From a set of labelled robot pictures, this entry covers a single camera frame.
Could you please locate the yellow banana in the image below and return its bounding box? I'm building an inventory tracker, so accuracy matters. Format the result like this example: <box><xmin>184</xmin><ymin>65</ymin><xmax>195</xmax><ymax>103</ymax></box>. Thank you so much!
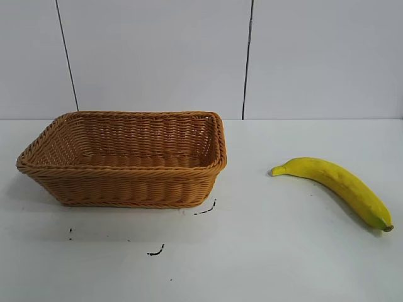
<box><xmin>270</xmin><ymin>157</ymin><xmax>395</xmax><ymax>233</ymax></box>

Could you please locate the brown woven wicker basket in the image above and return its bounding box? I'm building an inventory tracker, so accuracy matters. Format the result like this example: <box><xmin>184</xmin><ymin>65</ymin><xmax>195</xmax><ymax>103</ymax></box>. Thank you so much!
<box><xmin>16</xmin><ymin>109</ymin><xmax>228</xmax><ymax>210</ymax></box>

